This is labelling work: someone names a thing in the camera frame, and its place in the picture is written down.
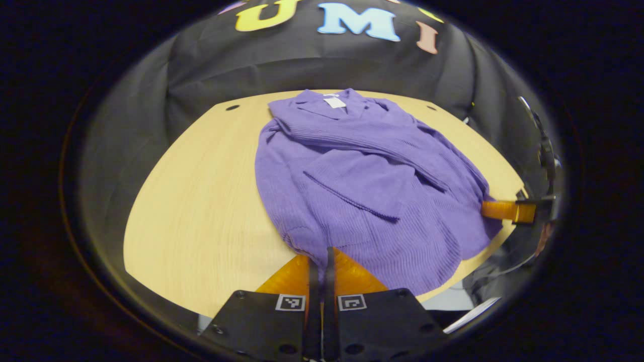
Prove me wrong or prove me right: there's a purple knit cardigan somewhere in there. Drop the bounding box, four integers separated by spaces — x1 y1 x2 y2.
254 88 504 297

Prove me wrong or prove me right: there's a black backdrop cloth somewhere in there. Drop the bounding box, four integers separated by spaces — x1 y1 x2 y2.
65 0 561 322

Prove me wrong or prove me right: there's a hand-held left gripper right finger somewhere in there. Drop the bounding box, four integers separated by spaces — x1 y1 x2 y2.
323 246 448 362

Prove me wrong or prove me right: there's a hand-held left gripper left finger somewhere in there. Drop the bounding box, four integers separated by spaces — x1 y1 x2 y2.
201 254 323 362

